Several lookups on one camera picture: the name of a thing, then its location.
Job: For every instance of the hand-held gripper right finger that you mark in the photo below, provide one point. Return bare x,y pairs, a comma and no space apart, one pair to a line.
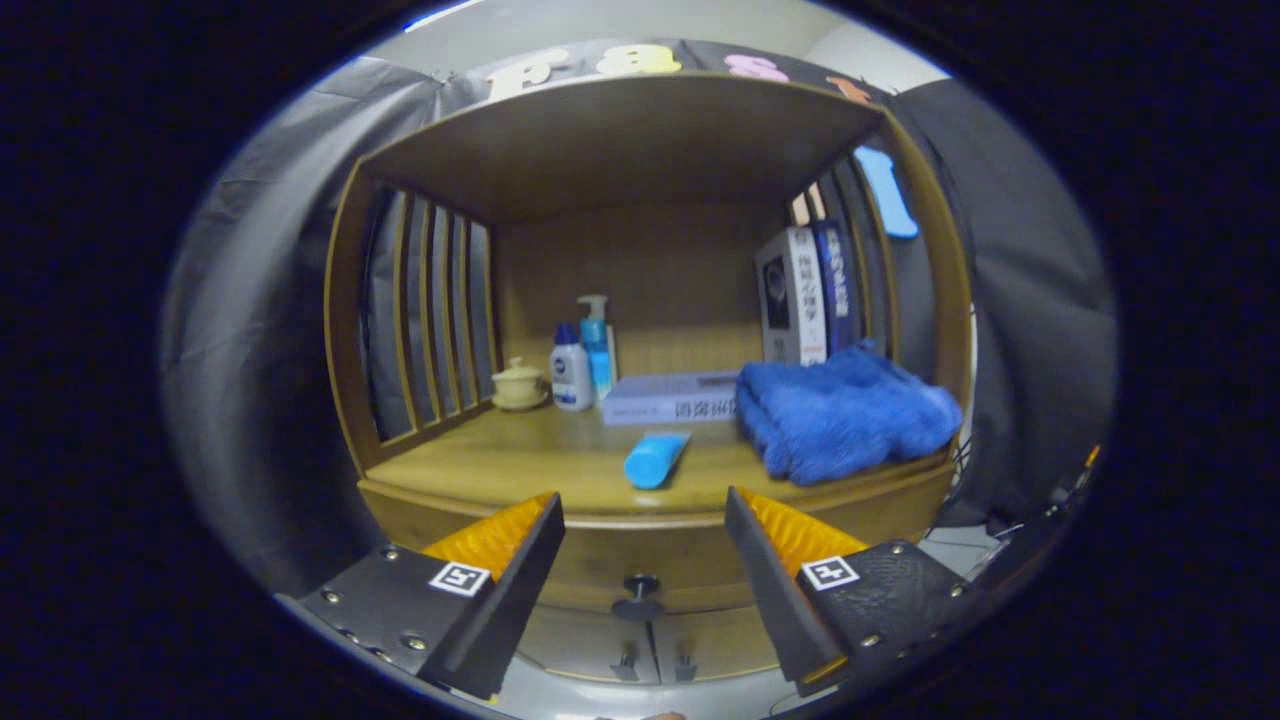
770,600

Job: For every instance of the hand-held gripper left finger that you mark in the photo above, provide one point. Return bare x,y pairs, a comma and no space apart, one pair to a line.
510,610

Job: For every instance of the black drawer knob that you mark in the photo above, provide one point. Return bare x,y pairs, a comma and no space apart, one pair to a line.
640,590

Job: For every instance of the wooden drawer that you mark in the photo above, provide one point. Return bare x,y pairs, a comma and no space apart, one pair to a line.
650,545

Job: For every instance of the blue and white tube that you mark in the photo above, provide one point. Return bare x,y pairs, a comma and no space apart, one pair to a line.
655,460

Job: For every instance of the wooden cabinet door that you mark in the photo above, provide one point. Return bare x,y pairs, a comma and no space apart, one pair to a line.
580,645
720,645

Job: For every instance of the wooden countertop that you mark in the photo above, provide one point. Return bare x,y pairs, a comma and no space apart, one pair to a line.
520,460

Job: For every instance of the wooden cabinet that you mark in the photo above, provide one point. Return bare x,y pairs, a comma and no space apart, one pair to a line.
650,270

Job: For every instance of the blue towel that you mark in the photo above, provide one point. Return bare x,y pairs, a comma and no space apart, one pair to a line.
845,415

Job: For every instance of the beige lidded teacup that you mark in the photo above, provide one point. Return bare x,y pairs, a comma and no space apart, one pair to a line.
518,385

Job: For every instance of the pale grey book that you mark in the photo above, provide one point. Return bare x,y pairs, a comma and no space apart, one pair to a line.
665,398

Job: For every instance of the white bottle with blue cap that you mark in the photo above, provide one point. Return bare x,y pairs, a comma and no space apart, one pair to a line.
571,375

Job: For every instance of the blue pump bottle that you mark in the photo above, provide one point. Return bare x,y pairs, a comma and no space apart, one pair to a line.
597,345

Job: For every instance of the white and grey book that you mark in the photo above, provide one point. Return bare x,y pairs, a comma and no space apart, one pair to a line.
790,300

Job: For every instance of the dark blue book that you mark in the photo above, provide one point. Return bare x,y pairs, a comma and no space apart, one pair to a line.
835,290

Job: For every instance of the black device with orange tip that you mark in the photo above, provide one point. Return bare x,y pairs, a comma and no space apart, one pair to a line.
1091,457

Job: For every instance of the black backdrop cloth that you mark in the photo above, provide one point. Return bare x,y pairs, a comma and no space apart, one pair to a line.
270,300

